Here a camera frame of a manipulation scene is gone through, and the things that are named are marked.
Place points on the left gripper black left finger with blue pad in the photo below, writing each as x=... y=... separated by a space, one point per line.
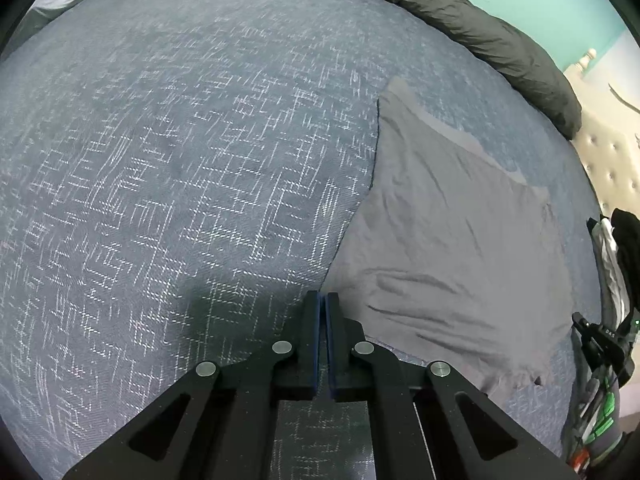
x=216 y=422

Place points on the cream tufted headboard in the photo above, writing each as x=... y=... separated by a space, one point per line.
x=607 y=143

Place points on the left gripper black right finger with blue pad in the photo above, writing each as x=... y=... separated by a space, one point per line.
x=428 y=422

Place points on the grey t-shirt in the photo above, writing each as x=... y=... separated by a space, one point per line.
x=450 y=257

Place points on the grey green gloved hand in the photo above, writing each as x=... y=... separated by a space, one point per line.
x=596 y=432

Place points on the stack of folded clothes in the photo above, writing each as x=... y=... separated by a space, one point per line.
x=615 y=241

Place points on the blue speckled bed sheet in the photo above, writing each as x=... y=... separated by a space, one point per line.
x=176 y=174

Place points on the dark grey rolled duvet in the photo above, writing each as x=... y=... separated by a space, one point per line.
x=525 y=64

